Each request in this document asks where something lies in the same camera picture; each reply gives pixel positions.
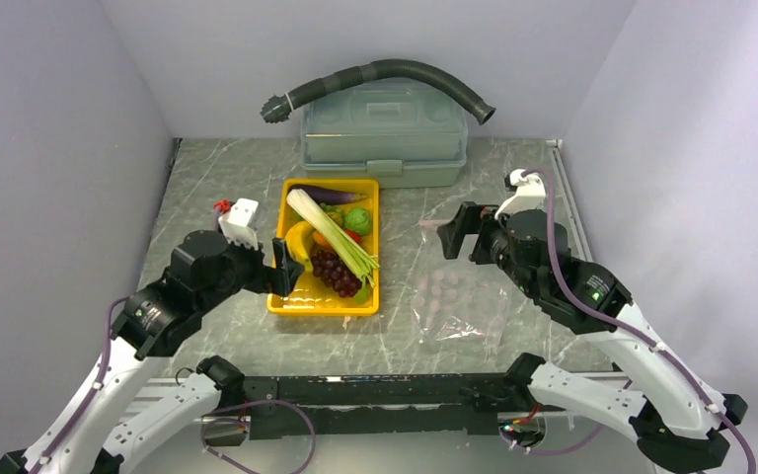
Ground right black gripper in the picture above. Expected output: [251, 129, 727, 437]
[437, 200, 539, 298]

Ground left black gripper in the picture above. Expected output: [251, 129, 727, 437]
[198, 228, 305, 312]

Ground yellow plastic tray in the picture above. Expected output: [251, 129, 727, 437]
[267, 179, 381, 317]

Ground clear zip top bag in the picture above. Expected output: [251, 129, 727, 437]
[411, 220, 513, 352]

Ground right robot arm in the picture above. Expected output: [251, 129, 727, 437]
[437, 202, 747, 473]

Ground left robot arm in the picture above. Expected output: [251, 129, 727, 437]
[0, 230, 304, 473]

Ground yellow toy bananas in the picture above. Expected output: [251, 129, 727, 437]
[284, 221, 315, 272]

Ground red toy grapes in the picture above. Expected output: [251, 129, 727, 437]
[310, 247, 363, 298]

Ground orange red toy mango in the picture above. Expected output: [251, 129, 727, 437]
[312, 229, 361, 251]

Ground green toy grapes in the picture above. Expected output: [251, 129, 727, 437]
[320, 203, 345, 228]

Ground purple toy eggplant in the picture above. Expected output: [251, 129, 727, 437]
[288, 184, 367, 205]

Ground grey plastic storage box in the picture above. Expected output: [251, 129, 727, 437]
[301, 79, 468, 189]

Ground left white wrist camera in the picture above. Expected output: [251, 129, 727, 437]
[214, 198, 262, 249]

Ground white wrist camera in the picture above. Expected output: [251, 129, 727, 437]
[494, 169, 547, 219]
[214, 198, 262, 249]

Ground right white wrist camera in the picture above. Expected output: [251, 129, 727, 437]
[494, 169, 547, 219]

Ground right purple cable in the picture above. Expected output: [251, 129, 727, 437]
[522, 168, 758, 474]

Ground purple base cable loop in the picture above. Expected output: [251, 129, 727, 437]
[199, 399, 318, 474]

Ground black corrugated hose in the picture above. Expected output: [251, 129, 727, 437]
[260, 58, 496, 126]

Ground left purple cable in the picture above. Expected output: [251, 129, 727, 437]
[26, 295, 133, 474]

